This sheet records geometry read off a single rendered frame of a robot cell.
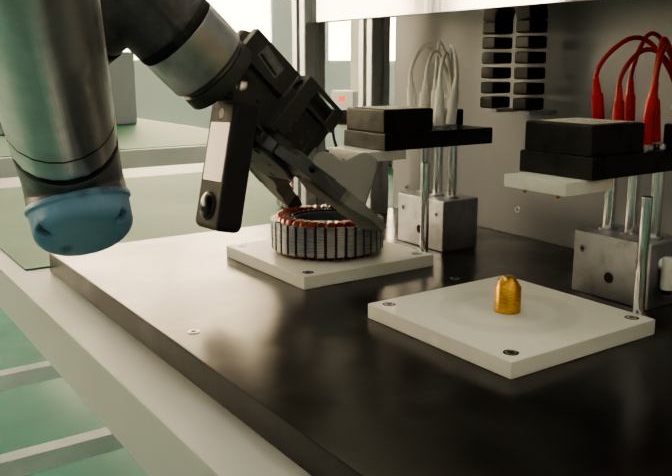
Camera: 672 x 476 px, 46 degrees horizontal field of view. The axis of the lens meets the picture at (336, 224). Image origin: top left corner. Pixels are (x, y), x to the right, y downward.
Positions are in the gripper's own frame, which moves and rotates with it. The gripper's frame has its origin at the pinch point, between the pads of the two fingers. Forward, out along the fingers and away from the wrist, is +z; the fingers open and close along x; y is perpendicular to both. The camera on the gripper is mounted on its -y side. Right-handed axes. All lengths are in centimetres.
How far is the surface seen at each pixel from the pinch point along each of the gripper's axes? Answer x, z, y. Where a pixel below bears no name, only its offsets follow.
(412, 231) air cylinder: 1.2, 9.6, 5.9
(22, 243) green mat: 35.0, -12.3, -19.5
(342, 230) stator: -5.2, -2.5, -1.5
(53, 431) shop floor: 140, 59, -56
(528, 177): -23.6, -4.1, 6.3
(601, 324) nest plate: -30.2, 3.3, -0.2
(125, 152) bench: 133, 23, 13
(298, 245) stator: -2.5, -3.7, -4.8
